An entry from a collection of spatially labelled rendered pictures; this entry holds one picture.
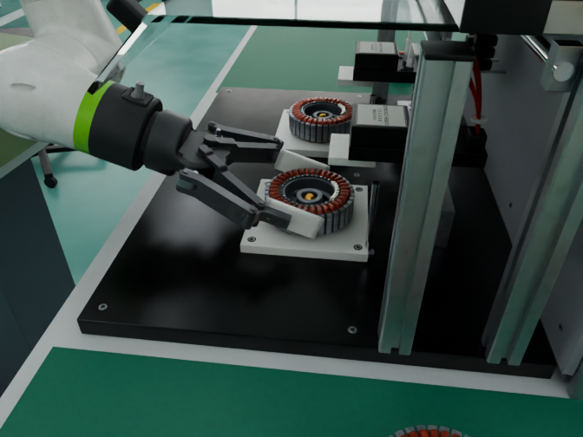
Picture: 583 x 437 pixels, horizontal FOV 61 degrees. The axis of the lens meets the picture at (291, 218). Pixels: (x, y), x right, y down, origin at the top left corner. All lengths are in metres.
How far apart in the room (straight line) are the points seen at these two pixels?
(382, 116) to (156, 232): 0.31
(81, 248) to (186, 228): 1.34
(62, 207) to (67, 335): 1.66
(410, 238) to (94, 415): 0.32
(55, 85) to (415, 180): 0.41
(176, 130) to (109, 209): 1.56
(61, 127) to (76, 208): 1.58
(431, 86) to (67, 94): 0.41
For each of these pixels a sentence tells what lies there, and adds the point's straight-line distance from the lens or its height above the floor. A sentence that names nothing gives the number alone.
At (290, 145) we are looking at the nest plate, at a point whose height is 0.78.
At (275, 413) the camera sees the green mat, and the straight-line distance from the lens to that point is 0.48.
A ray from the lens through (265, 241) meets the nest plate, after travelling 0.59.
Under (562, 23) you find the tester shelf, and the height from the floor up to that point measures 1.08.
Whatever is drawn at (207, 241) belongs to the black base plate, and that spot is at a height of 0.77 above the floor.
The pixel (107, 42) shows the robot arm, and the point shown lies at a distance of 0.74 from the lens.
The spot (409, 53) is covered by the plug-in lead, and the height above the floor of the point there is 0.92.
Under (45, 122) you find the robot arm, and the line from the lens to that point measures 0.62.
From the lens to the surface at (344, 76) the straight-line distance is 0.79.
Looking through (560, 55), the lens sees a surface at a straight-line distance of 0.37.
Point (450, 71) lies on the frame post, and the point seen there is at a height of 1.04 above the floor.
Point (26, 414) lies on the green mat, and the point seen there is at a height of 0.75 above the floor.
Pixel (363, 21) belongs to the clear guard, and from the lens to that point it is 0.35.
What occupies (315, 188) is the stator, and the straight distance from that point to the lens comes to 0.65.
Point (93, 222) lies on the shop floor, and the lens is 2.08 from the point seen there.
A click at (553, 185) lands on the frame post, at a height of 0.97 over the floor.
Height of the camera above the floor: 1.15
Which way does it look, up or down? 36 degrees down
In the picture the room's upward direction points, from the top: straight up
